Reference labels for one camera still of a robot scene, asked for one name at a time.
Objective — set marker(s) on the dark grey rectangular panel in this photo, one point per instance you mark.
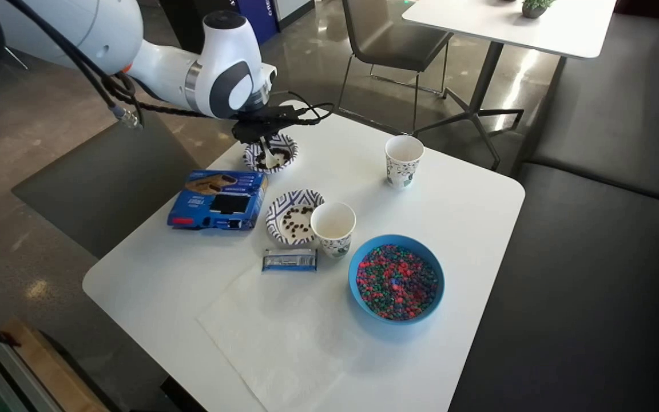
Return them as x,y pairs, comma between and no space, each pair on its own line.
109,190

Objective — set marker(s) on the blue snack bar wrapper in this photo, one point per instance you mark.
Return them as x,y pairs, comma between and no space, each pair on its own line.
288,259

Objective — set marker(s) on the blue bowl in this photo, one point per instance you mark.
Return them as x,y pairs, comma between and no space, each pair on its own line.
399,322

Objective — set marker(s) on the black seat metal chair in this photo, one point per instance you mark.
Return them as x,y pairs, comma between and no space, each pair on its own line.
399,37

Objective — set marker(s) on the patterned white paper cup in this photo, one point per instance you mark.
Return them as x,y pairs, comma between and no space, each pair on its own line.
403,163
335,222

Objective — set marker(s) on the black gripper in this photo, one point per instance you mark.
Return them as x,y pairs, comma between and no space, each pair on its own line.
263,122

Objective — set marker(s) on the black cabinet with blue panel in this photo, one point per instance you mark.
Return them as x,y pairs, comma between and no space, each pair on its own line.
182,18

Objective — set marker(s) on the colourful beads pile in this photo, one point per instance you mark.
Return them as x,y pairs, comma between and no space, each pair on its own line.
397,280

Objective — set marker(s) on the wooden shelf board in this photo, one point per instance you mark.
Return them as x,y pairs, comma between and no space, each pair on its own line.
47,367

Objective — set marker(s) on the white paper napkin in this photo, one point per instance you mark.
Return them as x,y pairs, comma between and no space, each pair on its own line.
291,328

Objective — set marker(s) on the black bench sofa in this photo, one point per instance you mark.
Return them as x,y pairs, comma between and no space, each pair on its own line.
611,267

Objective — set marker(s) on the white side table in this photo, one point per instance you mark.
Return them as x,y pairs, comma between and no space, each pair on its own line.
526,25

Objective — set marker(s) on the green potted plant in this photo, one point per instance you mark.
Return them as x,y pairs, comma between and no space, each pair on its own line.
535,6

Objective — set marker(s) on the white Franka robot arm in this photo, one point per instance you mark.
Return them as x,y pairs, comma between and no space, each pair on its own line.
160,70

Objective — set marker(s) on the blue snack box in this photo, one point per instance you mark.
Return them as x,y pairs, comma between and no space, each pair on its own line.
216,200

